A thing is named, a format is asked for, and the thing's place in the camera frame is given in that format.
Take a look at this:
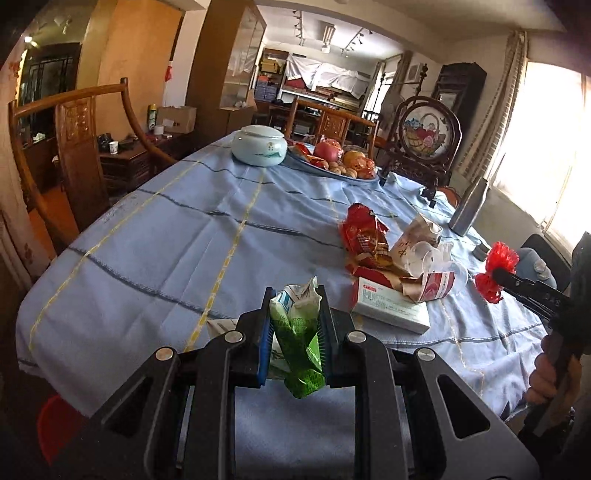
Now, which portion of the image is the red plastic wrapper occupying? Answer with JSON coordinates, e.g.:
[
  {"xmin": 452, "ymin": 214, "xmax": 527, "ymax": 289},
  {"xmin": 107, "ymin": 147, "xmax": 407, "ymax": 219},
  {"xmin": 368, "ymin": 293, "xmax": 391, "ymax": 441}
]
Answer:
[{"xmin": 475, "ymin": 241, "xmax": 518, "ymax": 304}]

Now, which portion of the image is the person's right hand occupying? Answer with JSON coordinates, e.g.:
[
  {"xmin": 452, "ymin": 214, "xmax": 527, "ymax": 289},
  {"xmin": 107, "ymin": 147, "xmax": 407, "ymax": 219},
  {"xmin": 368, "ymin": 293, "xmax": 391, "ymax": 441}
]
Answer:
[{"xmin": 527, "ymin": 332, "xmax": 561, "ymax": 406}]

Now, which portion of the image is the carved wooden chair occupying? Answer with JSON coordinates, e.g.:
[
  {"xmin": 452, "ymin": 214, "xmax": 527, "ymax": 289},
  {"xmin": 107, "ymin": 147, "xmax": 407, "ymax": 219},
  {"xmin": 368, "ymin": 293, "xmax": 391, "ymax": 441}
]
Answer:
[{"xmin": 286, "ymin": 97, "xmax": 382, "ymax": 162}]

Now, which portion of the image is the beige paper scrap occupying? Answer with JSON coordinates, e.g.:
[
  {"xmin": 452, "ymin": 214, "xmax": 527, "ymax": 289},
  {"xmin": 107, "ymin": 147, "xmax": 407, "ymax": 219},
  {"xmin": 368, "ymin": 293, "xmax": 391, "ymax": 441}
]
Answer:
[{"xmin": 206, "ymin": 318, "xmax": 241, "ymax": 341}]

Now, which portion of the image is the pale blue ceramic lidded jar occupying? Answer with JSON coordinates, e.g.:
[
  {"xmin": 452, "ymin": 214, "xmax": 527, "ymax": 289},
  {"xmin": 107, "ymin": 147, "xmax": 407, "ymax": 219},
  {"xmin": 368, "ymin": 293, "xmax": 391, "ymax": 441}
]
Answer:
[{"xmin": 231, "ymin": 124, "xmax": 288, "ymax": 166}]

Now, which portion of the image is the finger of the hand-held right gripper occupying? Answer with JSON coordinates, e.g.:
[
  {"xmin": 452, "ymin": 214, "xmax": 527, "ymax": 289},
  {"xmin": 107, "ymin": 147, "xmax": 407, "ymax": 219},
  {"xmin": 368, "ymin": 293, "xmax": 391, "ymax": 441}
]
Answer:
[{"xmin": 492, "ymin": 268, "xmax": 573, "ymax": 319}]

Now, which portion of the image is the curved wooden armchair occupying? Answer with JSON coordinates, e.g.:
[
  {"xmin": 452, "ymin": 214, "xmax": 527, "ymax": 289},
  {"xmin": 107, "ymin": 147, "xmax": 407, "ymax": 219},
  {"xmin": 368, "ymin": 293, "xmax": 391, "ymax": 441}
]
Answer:
[{"xmin": 8, "ymin": 78, "xmax": 178, "ymax": 254}]

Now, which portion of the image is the crumpled red snack bag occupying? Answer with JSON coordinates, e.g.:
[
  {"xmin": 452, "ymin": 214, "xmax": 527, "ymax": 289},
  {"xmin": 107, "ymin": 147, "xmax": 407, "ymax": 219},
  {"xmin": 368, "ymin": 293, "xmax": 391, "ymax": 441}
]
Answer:
[{"xmin": 341, "ymin": 203, "xmax": 393, "ymax": 269}]

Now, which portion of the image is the steel bottle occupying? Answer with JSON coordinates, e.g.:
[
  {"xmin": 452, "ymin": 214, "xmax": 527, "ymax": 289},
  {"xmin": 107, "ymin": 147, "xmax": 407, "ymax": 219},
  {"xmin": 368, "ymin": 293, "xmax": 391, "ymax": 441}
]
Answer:
[{"xmin": 449, "ymin": 178, "xmax": 489, "ymax": 237}]

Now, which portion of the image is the pile of walnuts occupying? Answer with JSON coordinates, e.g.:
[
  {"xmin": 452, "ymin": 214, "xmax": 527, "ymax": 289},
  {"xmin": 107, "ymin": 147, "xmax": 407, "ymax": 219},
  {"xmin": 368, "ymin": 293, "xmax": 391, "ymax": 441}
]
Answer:
[{"xmin": 327, "ymin": 161, "xmax": 359, "ymax": 179}]

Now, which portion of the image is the clear plastic cup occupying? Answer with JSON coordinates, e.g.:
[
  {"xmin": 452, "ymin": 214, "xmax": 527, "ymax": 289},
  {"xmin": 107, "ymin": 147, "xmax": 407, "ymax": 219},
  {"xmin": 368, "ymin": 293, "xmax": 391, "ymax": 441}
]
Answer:
[{"xmin": 409, "ymin": 242, "xmax": 467, "ymax": 283}]

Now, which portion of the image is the grey blue bag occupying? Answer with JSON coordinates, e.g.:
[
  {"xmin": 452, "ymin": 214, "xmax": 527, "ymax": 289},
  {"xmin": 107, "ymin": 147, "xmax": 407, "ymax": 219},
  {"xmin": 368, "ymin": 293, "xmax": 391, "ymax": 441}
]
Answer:
[{"xmin": 515, "ymin": 247, "xmax": 557, "ymax": 291}]

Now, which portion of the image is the green white carton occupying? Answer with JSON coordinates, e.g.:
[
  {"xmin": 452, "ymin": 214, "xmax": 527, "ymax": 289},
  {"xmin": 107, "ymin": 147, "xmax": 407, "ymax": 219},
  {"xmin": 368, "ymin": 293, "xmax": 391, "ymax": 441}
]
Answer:
[{"xmin": 269, "ymin": 276, "xmax": 326, "ymax": 400}]

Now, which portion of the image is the pink floral curtain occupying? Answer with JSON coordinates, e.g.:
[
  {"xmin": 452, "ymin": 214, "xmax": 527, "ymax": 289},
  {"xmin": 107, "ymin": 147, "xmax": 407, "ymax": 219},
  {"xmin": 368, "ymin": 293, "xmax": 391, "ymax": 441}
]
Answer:
[{"xmin": 0, "ymin": 60, "xmax": 61, "ymax": 287}]

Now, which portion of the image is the beige window curtain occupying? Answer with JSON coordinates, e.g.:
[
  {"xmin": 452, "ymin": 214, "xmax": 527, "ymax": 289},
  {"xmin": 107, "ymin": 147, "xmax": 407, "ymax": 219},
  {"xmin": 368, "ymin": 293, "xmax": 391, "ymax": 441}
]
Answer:
[{"xmin": 457, "ymin": 31, "xmax": 529, "ymax": 178}]

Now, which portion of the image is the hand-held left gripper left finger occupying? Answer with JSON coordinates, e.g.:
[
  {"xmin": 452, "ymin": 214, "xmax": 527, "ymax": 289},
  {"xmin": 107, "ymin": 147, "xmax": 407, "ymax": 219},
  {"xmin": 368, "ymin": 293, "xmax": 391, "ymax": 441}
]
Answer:
[{"xmin": 60, "ymin": 287, "xmax": 278, "ymax": 480}]

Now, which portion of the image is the round embroidered table screen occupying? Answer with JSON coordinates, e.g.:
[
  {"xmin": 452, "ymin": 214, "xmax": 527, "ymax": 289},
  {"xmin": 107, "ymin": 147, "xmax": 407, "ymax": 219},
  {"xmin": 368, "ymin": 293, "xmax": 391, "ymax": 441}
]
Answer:
[{"xmin": 379, "ymin": 95, "xmax": 462, "ymax": 206}]

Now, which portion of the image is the blue checked tablecloth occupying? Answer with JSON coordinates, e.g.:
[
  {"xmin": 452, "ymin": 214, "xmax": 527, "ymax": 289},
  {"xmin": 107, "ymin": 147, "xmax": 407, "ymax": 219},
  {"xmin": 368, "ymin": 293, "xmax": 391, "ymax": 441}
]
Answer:
[{"xmin": 16, "ymin": 136, "xmax": 552, "ymax": 480}]

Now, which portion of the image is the crumpled beige paper cup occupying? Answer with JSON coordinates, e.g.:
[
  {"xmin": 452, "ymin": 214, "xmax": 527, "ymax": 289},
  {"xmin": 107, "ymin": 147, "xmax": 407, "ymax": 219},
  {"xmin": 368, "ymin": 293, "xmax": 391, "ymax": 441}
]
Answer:
[{"xmin": 390, "ymin": 215, "xmax": 444, "ymax": 275}]

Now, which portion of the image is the red apple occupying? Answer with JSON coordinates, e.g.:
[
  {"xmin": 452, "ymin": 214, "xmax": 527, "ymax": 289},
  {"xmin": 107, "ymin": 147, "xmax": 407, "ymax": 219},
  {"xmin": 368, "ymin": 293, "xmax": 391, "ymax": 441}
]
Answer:
[{"xmin": 314, "ymin": 141, "xmax": 345, "ymax": 162}]

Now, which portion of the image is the red bucket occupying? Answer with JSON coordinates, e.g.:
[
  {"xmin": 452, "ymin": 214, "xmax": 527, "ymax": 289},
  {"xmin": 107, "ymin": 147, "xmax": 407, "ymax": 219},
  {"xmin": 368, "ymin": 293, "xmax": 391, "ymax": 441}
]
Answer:
[{"xmin": 37, "ymin": 394, "xmax": 88, "ymax": 467}]

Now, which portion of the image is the white cloth sheet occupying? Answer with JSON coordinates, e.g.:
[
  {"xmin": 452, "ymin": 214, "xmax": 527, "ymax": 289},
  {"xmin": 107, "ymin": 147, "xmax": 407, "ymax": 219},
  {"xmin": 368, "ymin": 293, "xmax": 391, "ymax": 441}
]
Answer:
[{"xmin": 284, "ymin": 53, "xmax": 372, "ymax": 97}]

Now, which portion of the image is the red white paper box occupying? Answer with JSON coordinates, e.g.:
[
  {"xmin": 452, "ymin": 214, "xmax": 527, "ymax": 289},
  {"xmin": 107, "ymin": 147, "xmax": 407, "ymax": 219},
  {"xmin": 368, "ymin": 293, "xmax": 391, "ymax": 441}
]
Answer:
[{"xmin": 418, "ymin": 272, "xmax": 458, "ymax": 302}]

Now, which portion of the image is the white medicine box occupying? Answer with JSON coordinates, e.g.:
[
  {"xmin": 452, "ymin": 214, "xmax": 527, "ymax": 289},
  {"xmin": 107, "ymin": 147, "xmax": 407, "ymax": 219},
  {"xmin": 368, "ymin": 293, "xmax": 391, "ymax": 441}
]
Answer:
[{"xmin": 352, "ymin": 277, "xmax": 431, "ymax": 334}]

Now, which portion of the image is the cardboard box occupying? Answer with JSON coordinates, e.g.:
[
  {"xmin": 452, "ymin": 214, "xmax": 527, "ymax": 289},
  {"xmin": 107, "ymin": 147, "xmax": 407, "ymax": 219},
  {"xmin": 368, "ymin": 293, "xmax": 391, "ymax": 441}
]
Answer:
[{"xmin": 157, "ymin": 106, "xmax": 197, "ymax": 134}]

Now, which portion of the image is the dark wooden side cabinet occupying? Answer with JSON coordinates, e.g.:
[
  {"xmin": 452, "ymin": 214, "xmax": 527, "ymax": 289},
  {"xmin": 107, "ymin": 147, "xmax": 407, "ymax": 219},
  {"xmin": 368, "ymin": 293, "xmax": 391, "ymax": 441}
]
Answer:
[{"xmin": 99, "ymin": 134, "xmax": 195, "ymax": 195}]

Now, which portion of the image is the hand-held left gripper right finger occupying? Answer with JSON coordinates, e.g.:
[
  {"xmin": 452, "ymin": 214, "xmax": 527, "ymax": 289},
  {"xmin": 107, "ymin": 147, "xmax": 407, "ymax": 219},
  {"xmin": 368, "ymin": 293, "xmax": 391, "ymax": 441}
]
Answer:
[{"xmin": 316, "ymin": 285, "xmax": 541, "ymax": 480}]

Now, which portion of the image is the blue fruit plate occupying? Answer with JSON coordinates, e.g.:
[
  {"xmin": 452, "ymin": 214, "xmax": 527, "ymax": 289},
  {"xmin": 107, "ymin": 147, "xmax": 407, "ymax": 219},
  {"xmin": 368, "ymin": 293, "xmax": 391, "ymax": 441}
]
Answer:
[{"xmin": 284, "ymin": 148, "xmax": 382, "ymax": 182}]

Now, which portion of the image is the tall glass door cabinet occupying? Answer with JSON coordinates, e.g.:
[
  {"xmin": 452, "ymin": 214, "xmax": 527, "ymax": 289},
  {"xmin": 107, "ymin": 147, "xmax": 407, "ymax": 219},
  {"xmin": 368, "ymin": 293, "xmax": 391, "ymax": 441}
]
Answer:
[{"xmin": 187, "ymin": 0, "xmax": 267, "ymax": 134}]

